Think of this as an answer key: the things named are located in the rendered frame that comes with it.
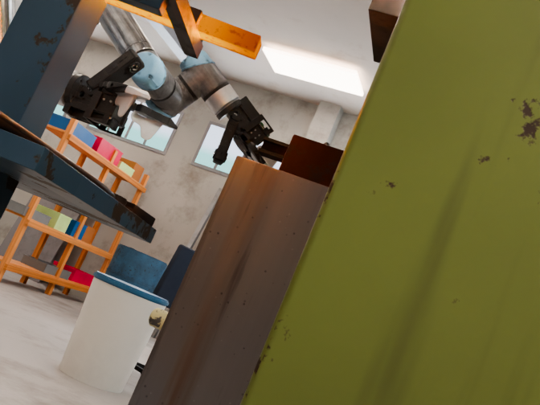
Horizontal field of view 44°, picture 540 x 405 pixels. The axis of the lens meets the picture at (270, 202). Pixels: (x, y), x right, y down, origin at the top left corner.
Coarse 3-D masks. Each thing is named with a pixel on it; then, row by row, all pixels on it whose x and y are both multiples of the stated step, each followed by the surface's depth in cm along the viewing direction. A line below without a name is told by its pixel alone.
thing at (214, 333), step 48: (240, 192) 96; (288, 192) 95; (240, 240) 94; (288, 240) 93; (192, 288) 94; (240, 288) 92; (192, 336) 92; (240, 336) 91; (144, 384) 92; (192, 384) 90; (240, 384) 89
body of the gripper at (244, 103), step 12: (228, 108) 160; (240, 108) 163; (252, 108) 163; (240, 120) 163; (252, 120) 161; (264, 120) 162; (240, 132) 161; (252, 132) 162; (264, 132) 162; (240, 144) 163
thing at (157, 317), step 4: (152, 312) 154; (156, 312) 154; (160, 312) 154; (164, 312) 154; (152, 316) 153; (156, 316) 153; (160, 316) 153; (164, 316) 153; (152, 320) 153; (156, 320) 153; (160, 320) 153; (164, 320) 152; (152, 324) 153; (156, 324) 153; (160, 324) 153; (156, 328) 154; (160, 328) 153
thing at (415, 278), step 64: (448, 0) 69; (512, 0) 67; (384, 64) 68; (448, 64) 67; (512, 64) 66; (384, 128) 66; (448, 128) 65; (512, 128) 64; (384, 192) 65; (448, 192) 64; (512, 192) 62; (320, 256) 64; (384, 256) 63; (448, 256) 62; (512, 256) 61; (320, 320) 63; (384, 320) 62; (448, 320) 61; (512, 320) 60; (256, 384) 62; (320, 384) 61; (384, 384) 60; (448, 384) 59; (512, 384) 58
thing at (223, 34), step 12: (108, 0) 88; (132, 12) 89; (144, 12) 87; (168, 24) 88; (204, 24) 85; (216, 24) 85; (228, 24) 85; (204, 36) 86; (216, 36) 85; (228, 36) 85; (240, 36) 85; (252, 36) 85; (228, 48) 87; (240, 48) 85; (252, 48) 84
